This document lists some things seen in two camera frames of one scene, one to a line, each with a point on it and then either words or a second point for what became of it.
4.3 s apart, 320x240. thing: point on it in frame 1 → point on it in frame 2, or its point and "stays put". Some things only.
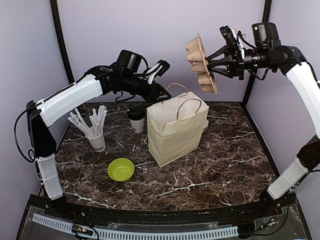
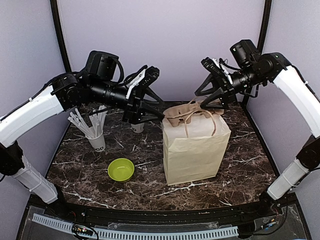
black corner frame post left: x=60 y=38 stays put
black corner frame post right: x=266 y=17 stays put
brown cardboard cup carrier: x=196 y=53 → x=185 y=113
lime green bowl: x=121 y=169 stays put
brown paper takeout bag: x=175 y=126 → x=192 y=151
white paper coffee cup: x=138 y=125 stays put
